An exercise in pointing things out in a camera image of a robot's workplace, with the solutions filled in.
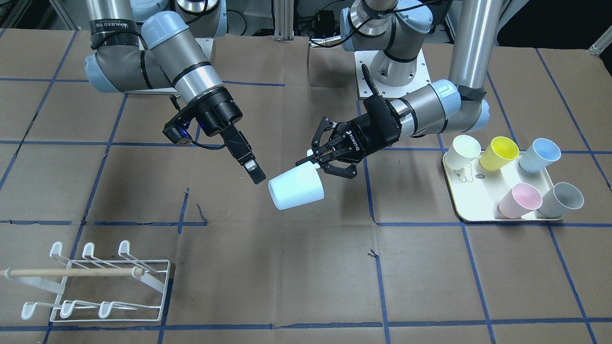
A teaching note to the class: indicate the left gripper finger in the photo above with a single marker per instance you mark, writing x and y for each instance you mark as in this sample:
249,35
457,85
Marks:
323,160
326,152

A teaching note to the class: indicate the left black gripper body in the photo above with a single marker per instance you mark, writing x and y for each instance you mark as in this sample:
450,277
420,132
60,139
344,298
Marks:
362,134

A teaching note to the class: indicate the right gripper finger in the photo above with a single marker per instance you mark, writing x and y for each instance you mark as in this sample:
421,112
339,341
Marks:
255,172
238,145

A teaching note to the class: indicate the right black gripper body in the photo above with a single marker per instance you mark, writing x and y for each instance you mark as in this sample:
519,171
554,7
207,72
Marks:
221,113

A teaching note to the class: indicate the light blue cup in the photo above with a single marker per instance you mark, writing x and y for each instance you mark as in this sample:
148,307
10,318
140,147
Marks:
298,186

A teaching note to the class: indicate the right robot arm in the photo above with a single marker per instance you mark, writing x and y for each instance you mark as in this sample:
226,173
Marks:
159,54

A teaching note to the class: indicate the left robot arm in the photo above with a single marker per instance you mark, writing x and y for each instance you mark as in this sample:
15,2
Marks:
395,30

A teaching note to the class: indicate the cream white cup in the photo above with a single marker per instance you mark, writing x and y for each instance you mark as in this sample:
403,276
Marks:
462,151

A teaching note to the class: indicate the yellow cup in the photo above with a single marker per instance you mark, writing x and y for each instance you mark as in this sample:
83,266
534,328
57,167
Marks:
500,152

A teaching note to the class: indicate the pink cup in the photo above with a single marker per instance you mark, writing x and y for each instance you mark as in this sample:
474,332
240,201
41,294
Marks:
520,200

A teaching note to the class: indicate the grey cup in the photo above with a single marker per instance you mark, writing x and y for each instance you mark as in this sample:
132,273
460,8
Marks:
561,199

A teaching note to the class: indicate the cream plastic tray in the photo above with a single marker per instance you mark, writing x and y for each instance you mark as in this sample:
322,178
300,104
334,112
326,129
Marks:
477,192

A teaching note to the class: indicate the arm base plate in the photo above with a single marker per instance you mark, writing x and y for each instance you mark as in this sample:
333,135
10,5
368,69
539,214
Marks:
206,45
392,79

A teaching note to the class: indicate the aluminium frame post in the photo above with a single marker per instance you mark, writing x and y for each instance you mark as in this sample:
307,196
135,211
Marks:
284,20

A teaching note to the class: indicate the white wire cup rack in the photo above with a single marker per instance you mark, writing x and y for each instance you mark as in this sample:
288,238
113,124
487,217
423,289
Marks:
91,289

